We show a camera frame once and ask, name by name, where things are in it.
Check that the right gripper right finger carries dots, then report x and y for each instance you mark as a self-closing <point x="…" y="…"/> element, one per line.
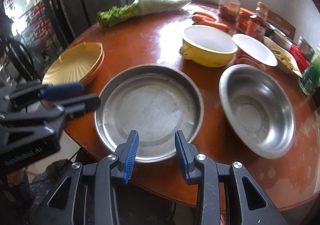
<point x="246" y="201"/>

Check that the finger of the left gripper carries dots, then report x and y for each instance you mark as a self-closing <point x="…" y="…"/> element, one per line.
<point x="80" y="106"/>
<point x="22" y="95"/>

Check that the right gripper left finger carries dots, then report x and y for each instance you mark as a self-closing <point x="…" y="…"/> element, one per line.
<point x="86" y="194"/>

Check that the orange plastic plate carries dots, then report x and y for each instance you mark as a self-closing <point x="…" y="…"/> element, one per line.
<point x="95" y="72"/>

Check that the yellow shell-shaped plate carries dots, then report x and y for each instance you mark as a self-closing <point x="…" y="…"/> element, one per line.
<point x="74" y="64"/>

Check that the steel pan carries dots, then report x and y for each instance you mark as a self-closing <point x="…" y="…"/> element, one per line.
<point x="154" y="100"/>

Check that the large steel bowl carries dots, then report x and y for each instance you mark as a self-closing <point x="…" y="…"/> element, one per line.
<point x="258" y="110"/>

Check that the yellow enamel bowl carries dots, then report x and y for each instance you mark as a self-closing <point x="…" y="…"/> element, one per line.
<point x="207" y="46"/>

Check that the instant noodle paper bowl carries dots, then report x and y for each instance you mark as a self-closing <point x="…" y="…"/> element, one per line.
<point x="253" y="52"/>

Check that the celery in plastic bag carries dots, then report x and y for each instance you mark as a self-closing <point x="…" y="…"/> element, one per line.
<point x="138" y="8"/>

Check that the green drink bottle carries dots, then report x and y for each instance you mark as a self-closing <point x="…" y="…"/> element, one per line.
<point x="310" y="78"/>

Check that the white dish with food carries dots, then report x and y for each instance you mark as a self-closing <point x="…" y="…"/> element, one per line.
<point x="286" y="61"/>

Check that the red tissue box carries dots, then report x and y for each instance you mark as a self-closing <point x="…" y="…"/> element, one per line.
<point x="301" y="61"/>

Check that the middle carrot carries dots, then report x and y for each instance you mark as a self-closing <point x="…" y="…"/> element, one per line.
<point x="199" y="18"/>

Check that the carrot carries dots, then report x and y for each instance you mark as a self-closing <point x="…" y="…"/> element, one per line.
<point x="204" y="14"/>
<point x="199" y="18"/>
<point x="214" y="24"/>

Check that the back carrot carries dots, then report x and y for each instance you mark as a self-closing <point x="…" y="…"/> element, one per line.
<point x="204" y="14"/>

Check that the steel cup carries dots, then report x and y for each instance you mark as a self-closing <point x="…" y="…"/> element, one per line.
<point x="305" y="48"/>

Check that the white ceramic bowl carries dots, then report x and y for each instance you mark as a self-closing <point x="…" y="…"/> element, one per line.
<point x="281" y="39"/>

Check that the front carrot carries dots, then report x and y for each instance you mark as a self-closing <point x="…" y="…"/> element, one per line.
<point x="214" y="24"/>

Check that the small steel bowl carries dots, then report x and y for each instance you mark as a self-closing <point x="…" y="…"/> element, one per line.
<point x="269" y="29"/>

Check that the red sauce jar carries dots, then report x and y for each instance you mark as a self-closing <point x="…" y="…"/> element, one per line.
<point x="244" y="18"/>

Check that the clear jar black lid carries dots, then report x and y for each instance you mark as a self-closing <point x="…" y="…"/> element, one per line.
<point x="229" y="9"/>

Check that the wooden chair back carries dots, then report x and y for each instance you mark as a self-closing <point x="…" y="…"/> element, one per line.
<point x="280" y="23"/>

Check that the brown sauce bottle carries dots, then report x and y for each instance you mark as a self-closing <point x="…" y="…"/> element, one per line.
<point x="256" y="27"/>

